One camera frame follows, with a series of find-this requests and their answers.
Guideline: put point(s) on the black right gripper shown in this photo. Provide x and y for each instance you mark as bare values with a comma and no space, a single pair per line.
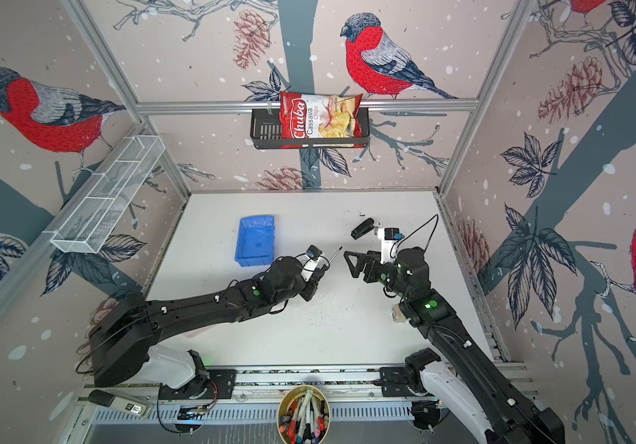
373,263

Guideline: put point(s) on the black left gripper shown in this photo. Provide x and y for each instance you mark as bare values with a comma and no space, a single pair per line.
313,284

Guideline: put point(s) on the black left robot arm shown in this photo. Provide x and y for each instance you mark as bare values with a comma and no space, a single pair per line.
121,343

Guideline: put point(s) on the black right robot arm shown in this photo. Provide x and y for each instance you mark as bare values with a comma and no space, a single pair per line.
455,370

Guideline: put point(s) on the blue plastic bin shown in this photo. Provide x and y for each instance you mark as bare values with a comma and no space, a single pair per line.
256,241

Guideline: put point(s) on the black stapler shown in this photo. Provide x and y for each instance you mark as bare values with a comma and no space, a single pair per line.
363,228

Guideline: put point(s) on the cup of pens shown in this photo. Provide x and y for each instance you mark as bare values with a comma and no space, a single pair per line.
304,416

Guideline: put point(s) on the red cassava chips bag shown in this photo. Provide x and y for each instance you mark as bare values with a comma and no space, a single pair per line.
336,114

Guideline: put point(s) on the black handheld device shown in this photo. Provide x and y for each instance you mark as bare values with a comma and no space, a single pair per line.
119,403

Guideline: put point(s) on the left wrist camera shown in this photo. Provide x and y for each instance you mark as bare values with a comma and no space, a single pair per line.
312,260

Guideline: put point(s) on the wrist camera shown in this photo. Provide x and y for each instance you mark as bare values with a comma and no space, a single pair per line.
389,238
312,260

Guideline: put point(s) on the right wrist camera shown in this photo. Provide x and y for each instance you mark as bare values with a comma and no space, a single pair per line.
389,238

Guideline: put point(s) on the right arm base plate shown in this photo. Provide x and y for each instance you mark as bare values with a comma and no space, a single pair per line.
398,381

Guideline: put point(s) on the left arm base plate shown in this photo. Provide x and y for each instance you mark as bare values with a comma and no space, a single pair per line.
217,384

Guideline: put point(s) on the black wall basket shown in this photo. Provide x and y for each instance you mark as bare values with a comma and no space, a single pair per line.
268,132

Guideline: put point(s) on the white wire mesh shelf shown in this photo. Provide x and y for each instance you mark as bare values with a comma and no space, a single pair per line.
112,190

